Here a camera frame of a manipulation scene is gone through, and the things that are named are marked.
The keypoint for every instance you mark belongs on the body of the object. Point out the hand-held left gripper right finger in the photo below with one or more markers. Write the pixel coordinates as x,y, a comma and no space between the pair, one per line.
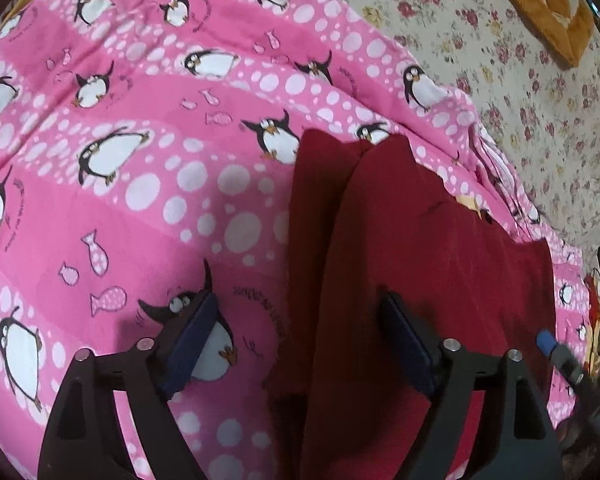
410,350

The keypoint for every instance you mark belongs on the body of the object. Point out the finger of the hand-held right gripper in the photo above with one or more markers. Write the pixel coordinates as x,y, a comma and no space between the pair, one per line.
547,342

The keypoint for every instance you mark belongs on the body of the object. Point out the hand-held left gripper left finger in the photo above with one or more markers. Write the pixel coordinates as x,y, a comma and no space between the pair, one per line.
190,345

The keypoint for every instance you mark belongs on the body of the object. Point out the dark red garment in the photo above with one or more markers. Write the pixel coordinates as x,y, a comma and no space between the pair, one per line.
430,240

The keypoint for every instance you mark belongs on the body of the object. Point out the pink penguin print blanket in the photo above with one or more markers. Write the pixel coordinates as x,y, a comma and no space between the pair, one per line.
130,195

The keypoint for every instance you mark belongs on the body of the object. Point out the floral quilt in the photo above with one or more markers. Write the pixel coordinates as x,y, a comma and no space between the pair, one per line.
530,110

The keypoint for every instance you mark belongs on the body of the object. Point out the orange checkered cushion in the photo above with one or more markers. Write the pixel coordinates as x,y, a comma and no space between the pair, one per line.
555,15

